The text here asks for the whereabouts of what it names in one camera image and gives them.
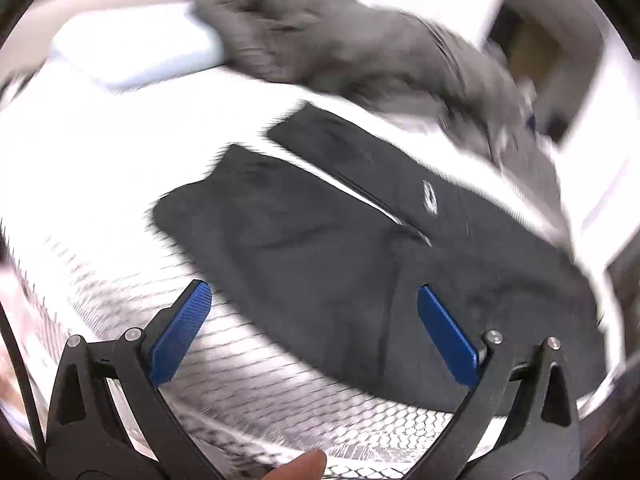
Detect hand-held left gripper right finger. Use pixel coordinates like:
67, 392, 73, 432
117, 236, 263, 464
407, 285, 582, 480

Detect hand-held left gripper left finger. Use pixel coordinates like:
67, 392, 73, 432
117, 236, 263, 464
45, 281, 226, 480

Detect black pants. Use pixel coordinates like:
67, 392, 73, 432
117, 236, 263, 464
150, 102, 608, 416

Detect white patterned bed sheet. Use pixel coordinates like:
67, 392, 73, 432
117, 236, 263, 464
0, 60, 626, 480

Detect light blue pillow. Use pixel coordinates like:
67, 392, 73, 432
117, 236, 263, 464
50, 2, 226, 91

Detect dark brown furniture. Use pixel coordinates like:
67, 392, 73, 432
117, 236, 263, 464
487, 2, 606, 141

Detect beige upholstered headboard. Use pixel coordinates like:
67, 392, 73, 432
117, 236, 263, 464
0, 0, 211, 86

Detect black cable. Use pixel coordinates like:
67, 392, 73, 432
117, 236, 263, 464
0, 304, 47, 458

